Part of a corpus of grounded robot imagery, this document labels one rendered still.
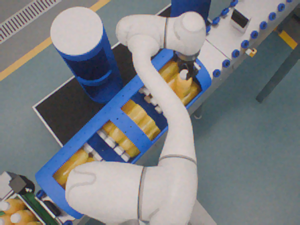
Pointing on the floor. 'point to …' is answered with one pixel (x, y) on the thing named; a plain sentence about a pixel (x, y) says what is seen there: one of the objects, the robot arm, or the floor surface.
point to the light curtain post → (280, 73)
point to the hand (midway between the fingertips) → (185, 71)
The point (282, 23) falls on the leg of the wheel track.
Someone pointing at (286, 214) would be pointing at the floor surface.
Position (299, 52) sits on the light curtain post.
